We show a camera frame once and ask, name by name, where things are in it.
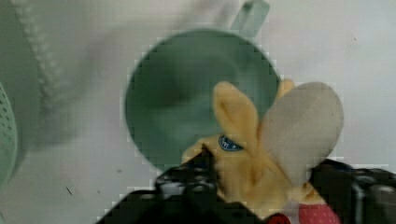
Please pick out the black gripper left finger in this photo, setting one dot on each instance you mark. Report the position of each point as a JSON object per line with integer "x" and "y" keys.
{"x": 197, "y": 174}

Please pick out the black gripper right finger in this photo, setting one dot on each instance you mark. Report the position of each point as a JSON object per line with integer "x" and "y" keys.
{"x": 333, "y": 182}

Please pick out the plush peeled banana toy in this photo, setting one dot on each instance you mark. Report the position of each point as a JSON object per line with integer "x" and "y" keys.
{"x": 265, "y": 162}

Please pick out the green mug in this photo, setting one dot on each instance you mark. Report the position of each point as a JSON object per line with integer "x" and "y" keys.
{"x": 168, "y": 103}

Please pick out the pink plush strawberry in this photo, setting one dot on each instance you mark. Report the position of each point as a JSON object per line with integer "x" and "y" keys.
{"x": 317, "y": 214}

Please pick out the green perforated colander basket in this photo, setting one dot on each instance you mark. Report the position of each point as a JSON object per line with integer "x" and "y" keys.
{"x": 28, "y": 79}

